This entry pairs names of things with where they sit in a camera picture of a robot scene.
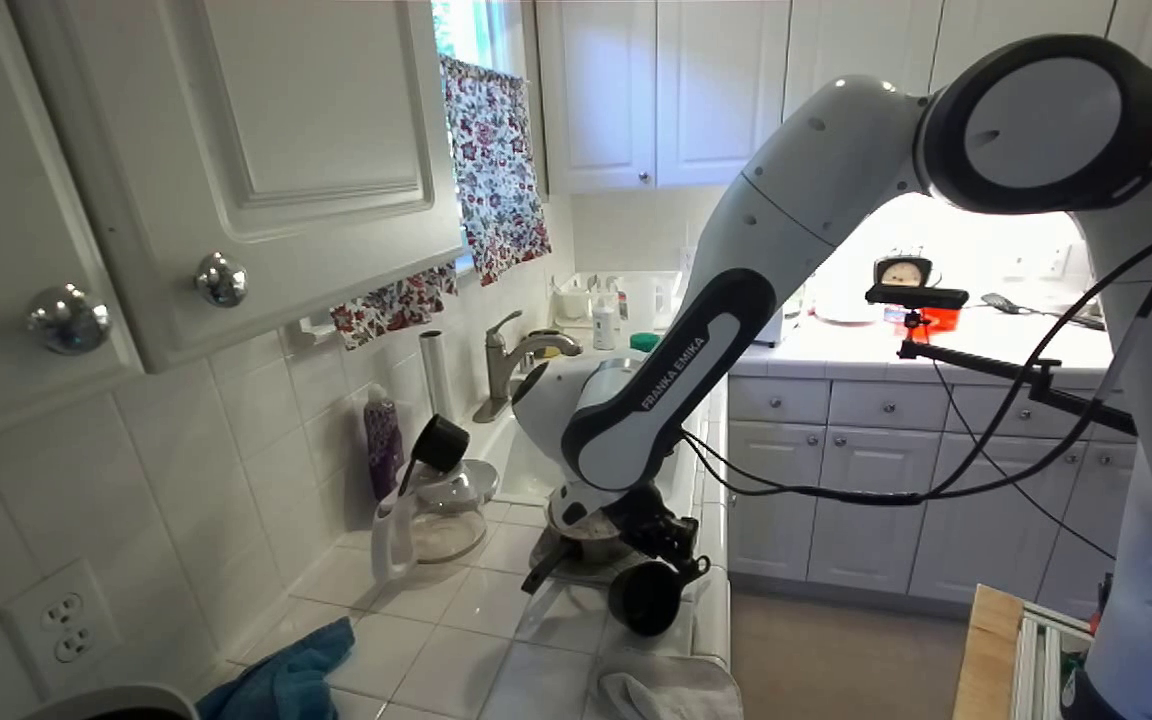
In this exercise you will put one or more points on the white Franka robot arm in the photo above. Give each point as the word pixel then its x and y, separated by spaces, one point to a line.
pixel 1051 126

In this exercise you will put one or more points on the round chrome cabinet knob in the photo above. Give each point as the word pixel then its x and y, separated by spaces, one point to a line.
pixel 68 323
pixel 220 283

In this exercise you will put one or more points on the small black pot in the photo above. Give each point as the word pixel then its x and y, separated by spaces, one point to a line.
pixel 647 598

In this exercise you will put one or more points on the floral window curtain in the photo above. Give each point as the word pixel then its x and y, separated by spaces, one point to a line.
pixel 497 197

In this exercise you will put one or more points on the glass coffee carafe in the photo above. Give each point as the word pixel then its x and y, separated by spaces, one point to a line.
pixel 441 494

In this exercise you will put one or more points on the white kitchen sink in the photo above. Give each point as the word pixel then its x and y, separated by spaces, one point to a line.
pixel 521 471

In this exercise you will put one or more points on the chrome kitchen faucet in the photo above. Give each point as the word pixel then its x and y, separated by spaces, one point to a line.
pixel 508 357

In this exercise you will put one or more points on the purple soap bottle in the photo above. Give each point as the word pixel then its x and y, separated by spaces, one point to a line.
pixel 380 443

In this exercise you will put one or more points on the steel frying pan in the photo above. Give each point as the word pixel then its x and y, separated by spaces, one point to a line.
pixel 582 517

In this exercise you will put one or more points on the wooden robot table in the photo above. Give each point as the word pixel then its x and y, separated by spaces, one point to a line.
pixel 988 657

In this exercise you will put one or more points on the blue cloth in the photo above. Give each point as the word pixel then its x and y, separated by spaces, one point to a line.
pixel 291 683

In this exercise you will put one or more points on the white far upper cabinets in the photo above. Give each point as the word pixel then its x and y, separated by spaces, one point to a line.
pixel 672 93

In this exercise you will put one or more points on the paper towel roll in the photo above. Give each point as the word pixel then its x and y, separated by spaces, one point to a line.
pixel 433 375

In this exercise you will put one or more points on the white bowl rim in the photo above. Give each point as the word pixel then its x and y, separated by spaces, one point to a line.
pixel 121 700

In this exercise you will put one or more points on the white wall power outlet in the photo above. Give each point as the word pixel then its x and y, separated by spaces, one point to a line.
pixel 63 624

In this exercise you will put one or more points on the white upper cabinet door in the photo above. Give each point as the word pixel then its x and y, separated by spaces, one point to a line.
pixel 297 137

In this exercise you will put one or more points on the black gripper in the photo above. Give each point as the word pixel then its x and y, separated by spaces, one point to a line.
pixel 663 533

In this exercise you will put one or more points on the grey quilted pot holder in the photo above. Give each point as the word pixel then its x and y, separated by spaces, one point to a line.
pixel 585 562

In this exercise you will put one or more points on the green sponge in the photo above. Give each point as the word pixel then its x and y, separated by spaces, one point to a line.
pixel 647 342

